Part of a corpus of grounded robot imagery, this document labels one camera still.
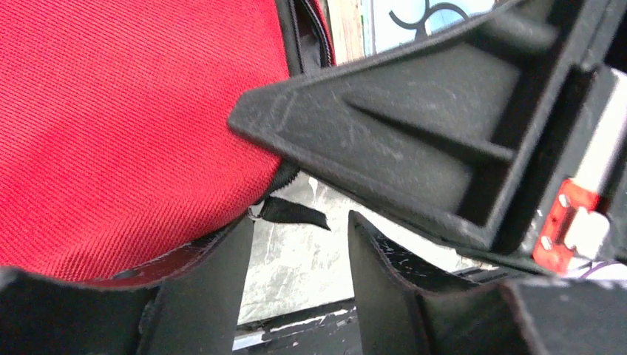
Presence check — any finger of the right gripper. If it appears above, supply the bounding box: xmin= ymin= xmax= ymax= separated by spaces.
xmin=228 ymin=1 xmax=588 ymax=250

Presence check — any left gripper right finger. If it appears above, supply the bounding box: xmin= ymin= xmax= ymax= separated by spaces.
xmin=348 ymin=211 xmax=626 ymax=354

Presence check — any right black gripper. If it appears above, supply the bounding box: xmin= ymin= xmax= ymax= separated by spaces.
xmin=455 ymin=1 xmax=626 ymax=273

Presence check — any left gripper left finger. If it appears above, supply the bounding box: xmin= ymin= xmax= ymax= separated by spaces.
xmin=1 ymin=217 xmax=254 ymax=354

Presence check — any light blue notebook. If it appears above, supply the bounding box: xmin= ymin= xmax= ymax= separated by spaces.
xmin=361 ymin=0 xmax=498 ymax=56

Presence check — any red student backpack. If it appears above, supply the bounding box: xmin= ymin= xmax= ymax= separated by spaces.
xmin=1 ymin=1 xmax=335 ymax=281

